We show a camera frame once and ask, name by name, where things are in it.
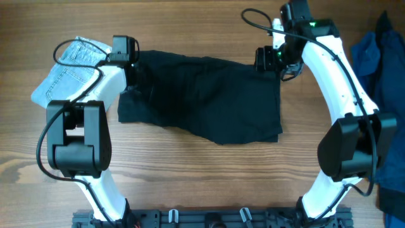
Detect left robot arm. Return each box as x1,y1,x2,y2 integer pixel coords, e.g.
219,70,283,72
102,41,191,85
36,35,140,227

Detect folded light blue jeans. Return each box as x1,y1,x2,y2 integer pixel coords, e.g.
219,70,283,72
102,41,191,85
31,36,111,108

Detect blue garment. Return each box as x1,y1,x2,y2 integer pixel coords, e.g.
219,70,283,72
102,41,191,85
351,11,404,227

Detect black shorts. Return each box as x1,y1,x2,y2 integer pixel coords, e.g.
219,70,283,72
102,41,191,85
118,51,283,144

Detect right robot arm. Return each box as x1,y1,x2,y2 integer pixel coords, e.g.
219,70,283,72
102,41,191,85
254,1,397,227

